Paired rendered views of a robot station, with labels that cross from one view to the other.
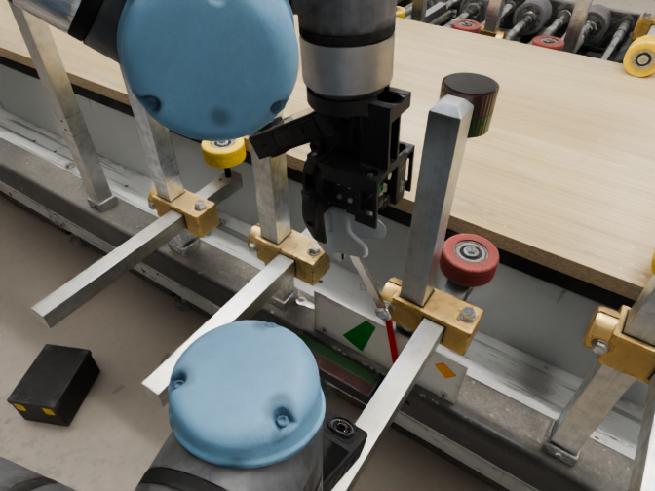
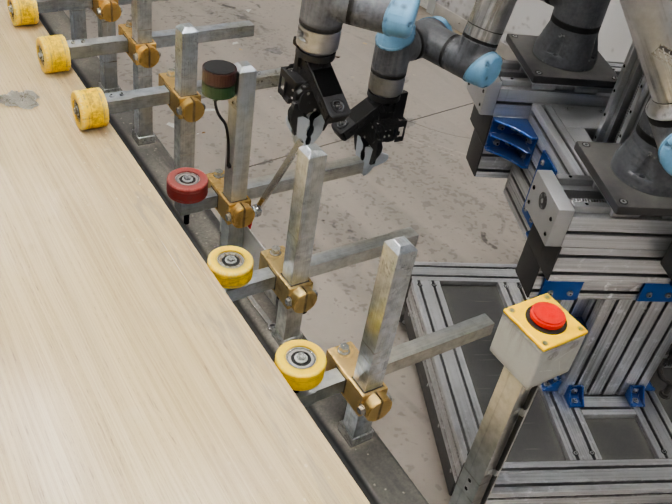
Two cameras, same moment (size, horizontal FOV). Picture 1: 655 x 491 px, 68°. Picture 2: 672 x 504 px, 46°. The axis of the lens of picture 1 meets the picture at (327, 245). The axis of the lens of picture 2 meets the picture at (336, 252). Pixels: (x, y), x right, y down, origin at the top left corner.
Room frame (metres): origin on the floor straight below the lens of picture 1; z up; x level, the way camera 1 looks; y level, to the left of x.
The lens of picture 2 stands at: (1.60, 0.49, 1.82)
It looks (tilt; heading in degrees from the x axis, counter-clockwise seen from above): 39 degrees down; 199
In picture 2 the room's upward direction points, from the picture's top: 10 degrees clockwise
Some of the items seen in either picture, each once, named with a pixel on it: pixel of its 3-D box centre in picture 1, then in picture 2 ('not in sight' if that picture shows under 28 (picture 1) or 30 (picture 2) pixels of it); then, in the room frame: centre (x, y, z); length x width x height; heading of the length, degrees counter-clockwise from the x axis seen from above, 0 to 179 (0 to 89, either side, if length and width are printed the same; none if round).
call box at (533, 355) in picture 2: not in sight; (536, 342); (0.87, 0.51, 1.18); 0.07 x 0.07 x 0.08; 56
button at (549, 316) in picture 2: not in sight; (546, 317); (0.87, 0.51, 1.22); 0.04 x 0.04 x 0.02
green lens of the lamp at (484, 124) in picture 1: (463, 115); (218, 86); (0.49, -0.15, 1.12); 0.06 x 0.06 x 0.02
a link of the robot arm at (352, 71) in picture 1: (349, 57); (316, 36); (0.39, -0.02, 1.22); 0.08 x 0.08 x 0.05
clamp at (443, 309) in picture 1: (429, 310); (227, 199); (0.44, -0.15, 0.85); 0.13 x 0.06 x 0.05; 56
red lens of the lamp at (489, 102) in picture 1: (468, 94); (219, 73); (0.49, -0.15, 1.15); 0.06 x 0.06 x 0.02
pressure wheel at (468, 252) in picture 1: (464, 276); (187, 200); (0.50, -0.20, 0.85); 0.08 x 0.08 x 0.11
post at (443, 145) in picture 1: (421, 268); (236, 175); (0.45, -0.12, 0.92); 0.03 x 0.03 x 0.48; 56
